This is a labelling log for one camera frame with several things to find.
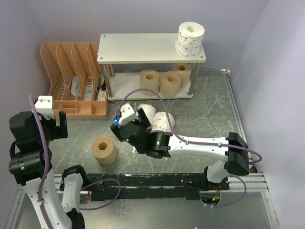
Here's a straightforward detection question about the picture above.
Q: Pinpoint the brown paper roll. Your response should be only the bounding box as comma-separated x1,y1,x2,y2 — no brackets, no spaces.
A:
160,71,181,99

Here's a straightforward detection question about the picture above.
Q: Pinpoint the blue wrapped paper roll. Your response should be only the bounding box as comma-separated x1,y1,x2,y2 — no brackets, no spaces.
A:
113,115,121,126

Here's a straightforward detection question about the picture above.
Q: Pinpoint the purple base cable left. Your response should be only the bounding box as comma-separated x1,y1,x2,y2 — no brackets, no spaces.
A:
80,178,122,211

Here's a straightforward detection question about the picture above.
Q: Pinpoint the white wall plug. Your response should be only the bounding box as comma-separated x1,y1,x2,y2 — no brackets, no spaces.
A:
221,69,231,74

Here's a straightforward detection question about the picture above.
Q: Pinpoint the plain white paper roll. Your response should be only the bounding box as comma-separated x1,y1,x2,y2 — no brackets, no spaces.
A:
137,104,156,130

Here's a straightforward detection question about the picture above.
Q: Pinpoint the white two-tier metal shelf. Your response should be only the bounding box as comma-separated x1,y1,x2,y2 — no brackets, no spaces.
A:
97,33,206,101

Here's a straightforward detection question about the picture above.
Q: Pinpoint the white floral roll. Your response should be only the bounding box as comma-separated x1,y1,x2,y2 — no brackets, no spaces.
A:
175,22,205,58
151,112,172,133

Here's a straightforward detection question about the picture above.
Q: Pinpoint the aluminium frame rail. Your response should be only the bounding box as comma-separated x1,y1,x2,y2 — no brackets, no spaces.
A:
224,71,278,229

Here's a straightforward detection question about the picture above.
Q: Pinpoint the tissue pack in organizer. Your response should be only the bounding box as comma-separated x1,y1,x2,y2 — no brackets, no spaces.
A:
71,75,84,97

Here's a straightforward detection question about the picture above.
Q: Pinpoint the orange plastic file organizer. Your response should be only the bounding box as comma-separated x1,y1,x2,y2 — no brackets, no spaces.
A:
40,42,109,119

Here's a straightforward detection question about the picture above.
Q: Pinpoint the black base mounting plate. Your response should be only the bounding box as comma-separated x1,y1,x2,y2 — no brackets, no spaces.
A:
87,172,229,201

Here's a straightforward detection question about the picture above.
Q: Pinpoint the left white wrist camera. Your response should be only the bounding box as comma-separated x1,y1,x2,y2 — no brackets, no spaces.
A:
34,95,55,120

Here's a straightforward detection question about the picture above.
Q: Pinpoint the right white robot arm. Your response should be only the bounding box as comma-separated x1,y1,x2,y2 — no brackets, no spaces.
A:
110,104,250,190

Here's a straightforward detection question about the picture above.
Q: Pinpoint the black pen in organizer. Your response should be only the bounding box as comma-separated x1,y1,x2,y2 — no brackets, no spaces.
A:
96,73,101,93

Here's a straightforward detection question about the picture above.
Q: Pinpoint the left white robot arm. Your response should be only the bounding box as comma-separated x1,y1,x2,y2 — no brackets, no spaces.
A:
9,111,89,229

